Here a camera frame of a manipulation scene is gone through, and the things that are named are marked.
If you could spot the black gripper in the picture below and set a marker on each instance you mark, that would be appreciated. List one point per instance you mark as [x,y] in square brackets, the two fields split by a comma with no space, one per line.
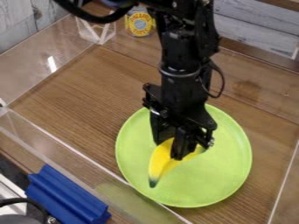
[177,105]

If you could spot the yellow toy banana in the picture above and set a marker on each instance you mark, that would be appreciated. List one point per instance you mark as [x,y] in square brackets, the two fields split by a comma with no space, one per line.
[162,164]

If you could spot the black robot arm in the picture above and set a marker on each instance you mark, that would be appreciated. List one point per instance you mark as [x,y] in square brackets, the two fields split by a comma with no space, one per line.
[187,32]

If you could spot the green round plate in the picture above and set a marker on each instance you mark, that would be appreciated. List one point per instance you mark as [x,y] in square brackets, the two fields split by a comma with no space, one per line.
[203,179]

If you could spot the blue plastic clamp block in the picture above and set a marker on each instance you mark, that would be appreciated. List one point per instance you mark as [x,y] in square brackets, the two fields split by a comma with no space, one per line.
[65,199]

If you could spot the yellow labelled tin can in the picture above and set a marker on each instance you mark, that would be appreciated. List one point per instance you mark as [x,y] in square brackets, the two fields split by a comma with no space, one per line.
[139,22]

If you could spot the clear acrylic enclosure wall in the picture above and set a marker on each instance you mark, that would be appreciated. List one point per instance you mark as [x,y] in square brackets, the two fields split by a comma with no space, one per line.
[33,147]

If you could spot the clear acrylic corner bracket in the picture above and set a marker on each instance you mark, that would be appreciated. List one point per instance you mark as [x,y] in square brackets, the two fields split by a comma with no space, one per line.
[95,33]

